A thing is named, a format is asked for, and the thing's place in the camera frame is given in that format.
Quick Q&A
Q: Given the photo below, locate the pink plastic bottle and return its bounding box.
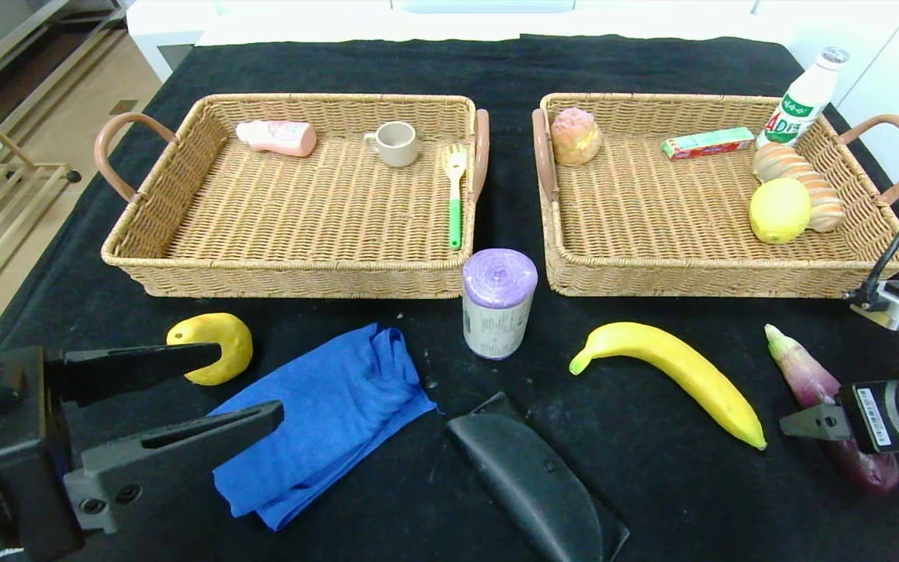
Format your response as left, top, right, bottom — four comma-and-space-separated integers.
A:
235, 119, 318, 158

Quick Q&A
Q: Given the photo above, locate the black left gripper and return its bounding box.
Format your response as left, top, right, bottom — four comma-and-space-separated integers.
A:
0, 341, 285, 562

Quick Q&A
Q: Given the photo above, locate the wicker basket with pink handles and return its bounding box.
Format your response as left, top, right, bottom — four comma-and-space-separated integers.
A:
531, 92, 899, 300
94, 93, 491, 300

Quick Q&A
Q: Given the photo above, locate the wooden cart with castors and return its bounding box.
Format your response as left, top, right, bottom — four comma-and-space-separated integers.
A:
0, 121, 82, 325

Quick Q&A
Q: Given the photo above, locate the white milk drink bottle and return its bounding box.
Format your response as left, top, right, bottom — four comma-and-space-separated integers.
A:
756, 47, 850, 148

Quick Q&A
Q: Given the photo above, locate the green and red candy box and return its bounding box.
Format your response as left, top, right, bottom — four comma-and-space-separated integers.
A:
660, 126, 756, 161

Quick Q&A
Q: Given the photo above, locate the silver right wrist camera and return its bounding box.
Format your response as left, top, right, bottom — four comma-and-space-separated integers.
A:
847, 279, 899, 333

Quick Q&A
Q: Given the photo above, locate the black right camera cable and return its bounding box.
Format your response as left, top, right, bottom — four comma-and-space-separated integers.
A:
846, 209, 899, 307

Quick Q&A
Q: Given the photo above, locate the grey shelf unit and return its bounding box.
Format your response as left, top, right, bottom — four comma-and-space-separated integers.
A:
0, 0, 130, 102

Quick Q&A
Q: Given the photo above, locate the striped toy bread loaf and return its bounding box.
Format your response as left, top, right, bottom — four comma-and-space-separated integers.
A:
752, 142, 847, 233

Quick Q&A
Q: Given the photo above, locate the yellow toy pear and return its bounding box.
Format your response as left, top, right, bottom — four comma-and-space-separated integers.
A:
166, 312, 254, 386

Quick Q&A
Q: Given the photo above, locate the purple garbage bag roll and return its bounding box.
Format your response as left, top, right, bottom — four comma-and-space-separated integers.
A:
461, 248, 538, 361

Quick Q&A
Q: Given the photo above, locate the purple toy eggplant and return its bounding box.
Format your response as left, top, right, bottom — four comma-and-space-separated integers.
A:
764, 324, 899, 494

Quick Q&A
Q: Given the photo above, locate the blue microfibre cloth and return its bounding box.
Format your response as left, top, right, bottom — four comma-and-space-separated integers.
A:
208, 322, 439, 532

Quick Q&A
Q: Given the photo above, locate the black leather pouch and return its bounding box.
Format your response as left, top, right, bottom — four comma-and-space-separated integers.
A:
445, 392, 631, 562

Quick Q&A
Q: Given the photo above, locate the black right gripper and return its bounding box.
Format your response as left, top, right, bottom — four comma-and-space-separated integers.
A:
779, 370, 899, 455

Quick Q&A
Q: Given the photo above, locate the yellow toy banana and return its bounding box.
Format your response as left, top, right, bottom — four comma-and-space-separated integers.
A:
569, 322, 768, 451

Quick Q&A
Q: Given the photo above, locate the yellow toy lemon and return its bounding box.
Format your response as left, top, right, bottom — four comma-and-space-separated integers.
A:
748, 177, 812, 245

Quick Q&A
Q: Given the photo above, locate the beige ceramic cup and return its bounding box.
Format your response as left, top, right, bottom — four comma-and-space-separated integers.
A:
363, 121, 420, 169

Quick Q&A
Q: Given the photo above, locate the pink toy bun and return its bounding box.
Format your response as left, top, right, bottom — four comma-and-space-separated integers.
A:
549, 107, 603, 166

